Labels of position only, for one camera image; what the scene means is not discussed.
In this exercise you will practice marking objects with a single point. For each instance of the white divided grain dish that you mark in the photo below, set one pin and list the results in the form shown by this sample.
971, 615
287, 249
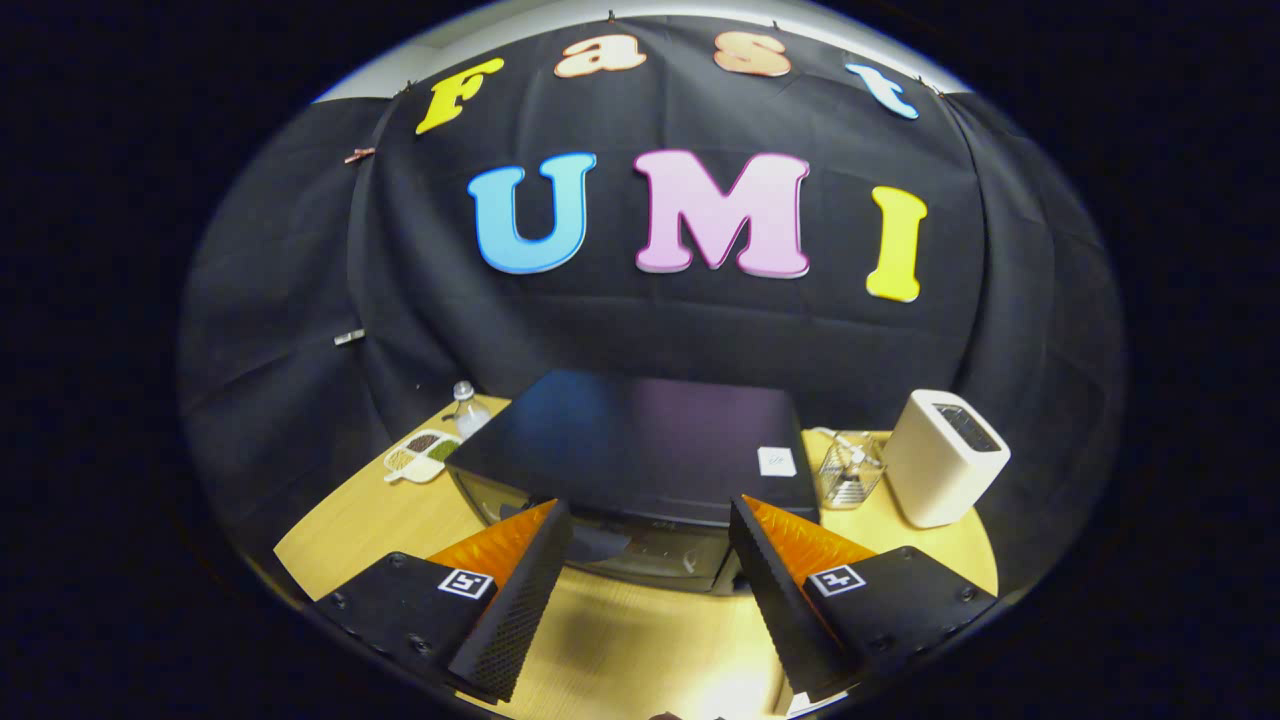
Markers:
420, 455

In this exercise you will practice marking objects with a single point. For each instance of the black toaster oven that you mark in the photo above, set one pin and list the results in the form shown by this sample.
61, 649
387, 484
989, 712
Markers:
650, 440

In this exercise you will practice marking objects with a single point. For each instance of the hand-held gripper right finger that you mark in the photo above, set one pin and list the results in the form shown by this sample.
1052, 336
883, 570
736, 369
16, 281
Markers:
775, 600

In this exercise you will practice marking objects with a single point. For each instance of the clear plastic bottle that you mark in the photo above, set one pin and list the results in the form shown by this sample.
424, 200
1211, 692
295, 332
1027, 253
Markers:
470, 415

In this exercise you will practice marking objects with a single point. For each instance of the silver clip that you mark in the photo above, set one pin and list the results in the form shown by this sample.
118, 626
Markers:
349, 337

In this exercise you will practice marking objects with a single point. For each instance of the white toaster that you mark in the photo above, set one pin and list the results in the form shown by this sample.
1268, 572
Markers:
940, 470

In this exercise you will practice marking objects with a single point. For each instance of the red clip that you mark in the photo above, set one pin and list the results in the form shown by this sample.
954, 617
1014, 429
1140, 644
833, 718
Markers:
359, 155

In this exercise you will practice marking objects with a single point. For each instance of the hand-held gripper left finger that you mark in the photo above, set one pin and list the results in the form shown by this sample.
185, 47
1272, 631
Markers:
525, 600

